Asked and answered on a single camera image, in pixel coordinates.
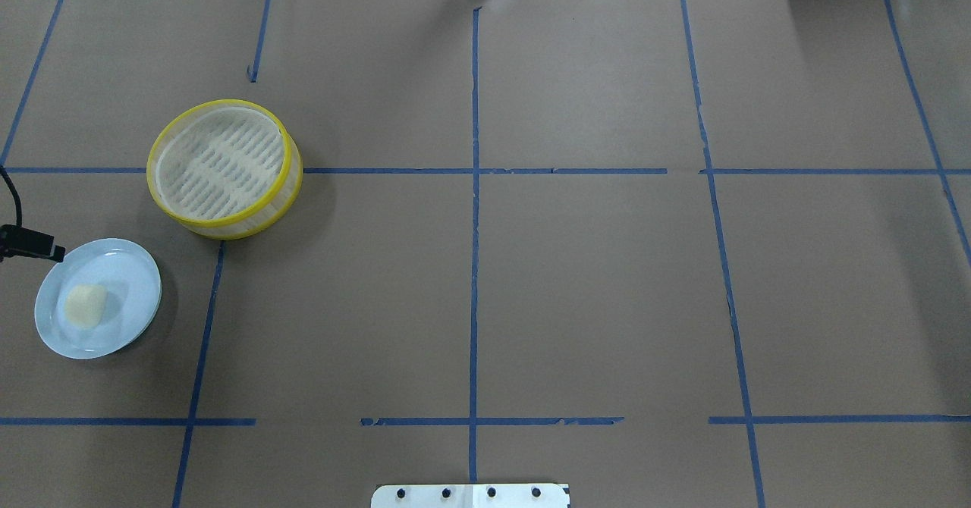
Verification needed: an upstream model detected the pale white bun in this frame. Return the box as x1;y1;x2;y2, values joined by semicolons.
63;284;108;330

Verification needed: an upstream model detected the yellow rimmed steamer basket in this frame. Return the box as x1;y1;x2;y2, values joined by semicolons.
146;99;304;240

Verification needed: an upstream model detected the brown paper table cover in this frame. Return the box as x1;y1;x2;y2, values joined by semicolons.
2;0;969;507

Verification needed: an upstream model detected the light blue plate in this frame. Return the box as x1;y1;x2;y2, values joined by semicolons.
33;238;161;359

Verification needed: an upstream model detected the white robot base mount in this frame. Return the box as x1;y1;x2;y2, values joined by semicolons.
370;483;571;507

